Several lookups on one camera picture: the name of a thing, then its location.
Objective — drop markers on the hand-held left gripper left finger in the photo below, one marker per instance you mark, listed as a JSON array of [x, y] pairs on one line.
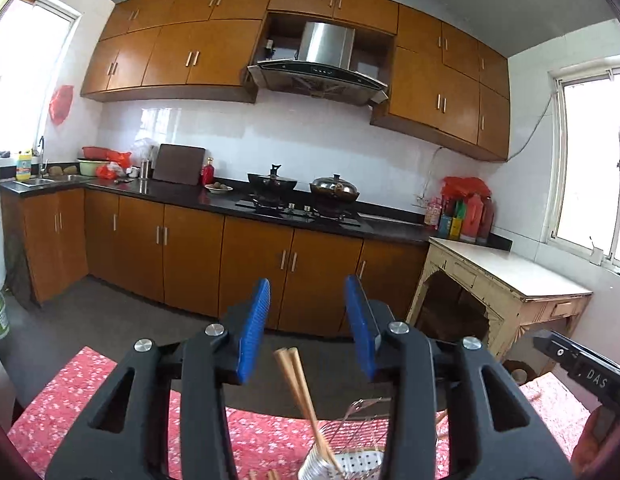
[[254, 330]]

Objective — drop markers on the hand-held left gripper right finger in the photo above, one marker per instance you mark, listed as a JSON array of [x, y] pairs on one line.
[[361, 330]]

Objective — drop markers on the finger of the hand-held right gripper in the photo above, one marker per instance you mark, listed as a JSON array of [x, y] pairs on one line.
[[580, 367]]

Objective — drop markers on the bundle of wooden chopsticks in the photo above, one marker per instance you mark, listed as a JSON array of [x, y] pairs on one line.
[[295, 380]]

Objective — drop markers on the person's right hand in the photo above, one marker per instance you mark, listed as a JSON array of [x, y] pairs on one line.
[[587, 445]]

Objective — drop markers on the wooden base cabinets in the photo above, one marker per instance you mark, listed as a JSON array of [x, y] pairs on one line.
[[189, 250]]

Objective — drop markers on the cream side table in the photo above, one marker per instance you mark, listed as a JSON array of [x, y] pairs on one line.
[[510, 270]]

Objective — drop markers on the gas stove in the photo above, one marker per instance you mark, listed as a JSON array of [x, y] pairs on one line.
[[295, 210]]

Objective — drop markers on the pink bottle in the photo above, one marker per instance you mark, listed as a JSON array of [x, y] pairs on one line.
[[432, 212]]

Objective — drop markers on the pot with glass lid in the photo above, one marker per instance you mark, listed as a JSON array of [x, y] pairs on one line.
[[335, 189]]

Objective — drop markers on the plate of potatoes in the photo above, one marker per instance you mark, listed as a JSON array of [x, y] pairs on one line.
[[218, 188]]

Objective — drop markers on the black wok with lid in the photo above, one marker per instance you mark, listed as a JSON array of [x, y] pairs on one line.
[[272, 182]]

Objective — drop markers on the black kitchen countertop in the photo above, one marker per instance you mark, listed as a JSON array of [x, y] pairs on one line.
[[189, 195]]

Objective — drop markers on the dark sauce bottle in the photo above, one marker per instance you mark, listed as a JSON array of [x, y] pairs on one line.
[[486, 220]]

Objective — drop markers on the brown cutting board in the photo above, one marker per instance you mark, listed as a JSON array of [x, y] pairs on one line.
[[178, 164]]

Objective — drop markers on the steel cup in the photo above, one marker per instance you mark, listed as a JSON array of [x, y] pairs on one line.
[[145, 169]]

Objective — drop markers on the red floral tablecloth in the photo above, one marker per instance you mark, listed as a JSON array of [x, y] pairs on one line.
[[64, 410]]

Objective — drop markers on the white framed window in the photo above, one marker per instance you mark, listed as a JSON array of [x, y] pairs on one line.
[[590, 160]]

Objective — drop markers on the white plastic bag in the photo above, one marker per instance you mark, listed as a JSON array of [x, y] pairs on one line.
[[144, 147]]

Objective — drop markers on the green basin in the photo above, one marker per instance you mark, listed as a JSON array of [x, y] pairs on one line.
[[89, 167]]

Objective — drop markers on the steel sink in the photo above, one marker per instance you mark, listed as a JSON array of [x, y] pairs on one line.
[[39, 181]]

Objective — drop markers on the sink faucet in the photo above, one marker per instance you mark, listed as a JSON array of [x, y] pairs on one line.
[[41, 157]]

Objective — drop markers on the yellow detergent bottle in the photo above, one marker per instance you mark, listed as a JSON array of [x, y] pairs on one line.
[[23, 167]]

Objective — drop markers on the steel range hood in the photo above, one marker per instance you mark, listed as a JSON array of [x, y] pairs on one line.
[[325, 45]]

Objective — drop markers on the hanging red plastic bag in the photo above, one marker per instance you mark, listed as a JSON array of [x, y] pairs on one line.
[[61, 105]]

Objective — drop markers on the sunlit window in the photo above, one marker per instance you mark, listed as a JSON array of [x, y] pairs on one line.
[[24, 75]]

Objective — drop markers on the wooden wall cabinet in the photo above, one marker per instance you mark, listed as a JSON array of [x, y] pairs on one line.
[[189, 40], [340, 5], [440, 85]]

